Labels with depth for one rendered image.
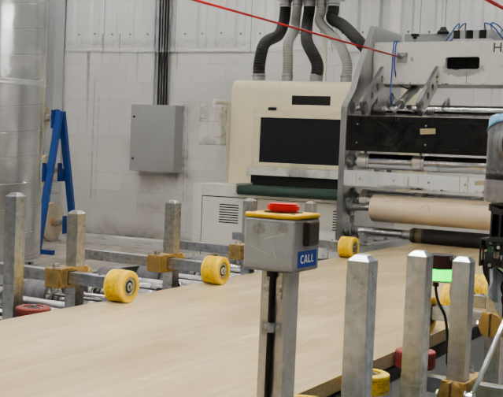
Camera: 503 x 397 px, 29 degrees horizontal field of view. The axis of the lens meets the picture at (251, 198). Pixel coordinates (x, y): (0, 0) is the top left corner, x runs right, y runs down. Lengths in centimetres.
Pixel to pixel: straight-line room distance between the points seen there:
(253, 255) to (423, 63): 355
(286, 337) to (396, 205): 324
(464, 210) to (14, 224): 239
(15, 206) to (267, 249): 130
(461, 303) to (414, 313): 25
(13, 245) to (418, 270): 110
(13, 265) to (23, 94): 321
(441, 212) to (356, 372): 293
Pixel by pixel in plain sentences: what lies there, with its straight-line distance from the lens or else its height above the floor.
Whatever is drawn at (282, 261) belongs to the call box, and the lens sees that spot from 118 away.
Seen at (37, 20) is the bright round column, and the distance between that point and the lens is 566.
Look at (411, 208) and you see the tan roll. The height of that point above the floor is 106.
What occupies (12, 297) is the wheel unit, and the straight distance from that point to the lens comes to 244.
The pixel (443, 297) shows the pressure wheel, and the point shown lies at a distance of 248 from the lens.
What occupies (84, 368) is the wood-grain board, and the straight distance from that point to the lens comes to 178.
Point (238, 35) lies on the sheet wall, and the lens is 1174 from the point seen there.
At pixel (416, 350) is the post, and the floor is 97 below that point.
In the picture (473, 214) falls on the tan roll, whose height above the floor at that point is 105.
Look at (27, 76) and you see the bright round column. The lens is 559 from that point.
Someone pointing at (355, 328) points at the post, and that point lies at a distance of 146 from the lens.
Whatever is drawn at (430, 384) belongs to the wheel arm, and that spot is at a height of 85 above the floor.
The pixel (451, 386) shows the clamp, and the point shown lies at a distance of 193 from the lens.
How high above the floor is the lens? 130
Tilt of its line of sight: 3 degrees down
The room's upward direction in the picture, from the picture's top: 2 degrees clockwise
